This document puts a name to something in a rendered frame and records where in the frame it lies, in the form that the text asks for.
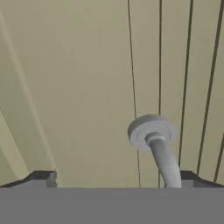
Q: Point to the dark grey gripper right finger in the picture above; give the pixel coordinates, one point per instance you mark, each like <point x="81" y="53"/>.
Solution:
<point x="192" y="179"/>

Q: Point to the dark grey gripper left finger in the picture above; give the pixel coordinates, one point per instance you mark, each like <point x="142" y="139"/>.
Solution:
<point x="40" y="177"/>

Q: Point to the beige drawer front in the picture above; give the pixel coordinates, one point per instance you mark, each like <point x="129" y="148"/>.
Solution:
<point x="81" y="87"/>

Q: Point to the beige cupboard front panel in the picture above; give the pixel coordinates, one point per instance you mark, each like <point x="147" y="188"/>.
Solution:
<point x="198" y="87"/>
<point x="172" y="73"/>

